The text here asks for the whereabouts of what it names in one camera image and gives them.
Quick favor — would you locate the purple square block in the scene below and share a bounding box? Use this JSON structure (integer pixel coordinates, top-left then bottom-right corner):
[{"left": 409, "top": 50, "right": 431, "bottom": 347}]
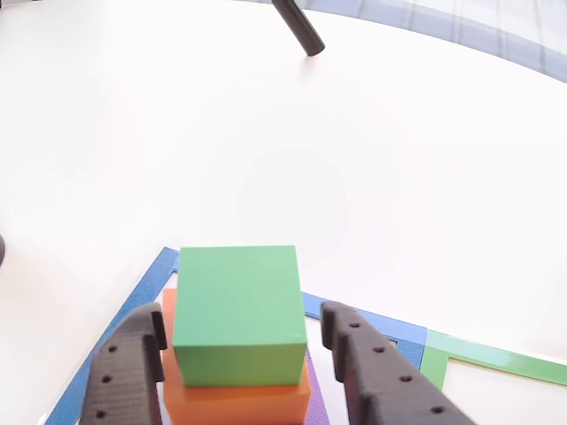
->
[{"left": 157, "top": 347, "right": 331, "bottom": 425}]

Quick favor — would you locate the green square frame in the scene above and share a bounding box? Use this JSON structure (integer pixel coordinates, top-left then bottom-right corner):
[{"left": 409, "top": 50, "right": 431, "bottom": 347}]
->
[{"left": 418, "top": 329, "right": 567, "bottom": 393}]

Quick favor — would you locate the blue square frame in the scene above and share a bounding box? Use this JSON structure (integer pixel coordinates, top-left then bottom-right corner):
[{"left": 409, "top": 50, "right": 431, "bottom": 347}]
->
[{"left": 43, "top": 246, "right": 429, "bottom": 425}]

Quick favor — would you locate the black camera tripod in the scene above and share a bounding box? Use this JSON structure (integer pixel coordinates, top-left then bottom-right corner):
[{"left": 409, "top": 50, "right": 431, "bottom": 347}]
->
[{"left": 0, "top": 0, "right": 327, "bottom": 267}]

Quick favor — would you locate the green square block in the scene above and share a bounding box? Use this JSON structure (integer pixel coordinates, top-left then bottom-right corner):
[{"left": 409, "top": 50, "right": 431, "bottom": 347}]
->
[{"left": 171, "top": 245, "right": 309, "bottom": 389}]

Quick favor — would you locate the orange square block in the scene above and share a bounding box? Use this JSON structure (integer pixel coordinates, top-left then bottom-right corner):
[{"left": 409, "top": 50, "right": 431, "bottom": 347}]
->
[{"left": 161, "top": 287, "right": 314, "bottom": 425}]

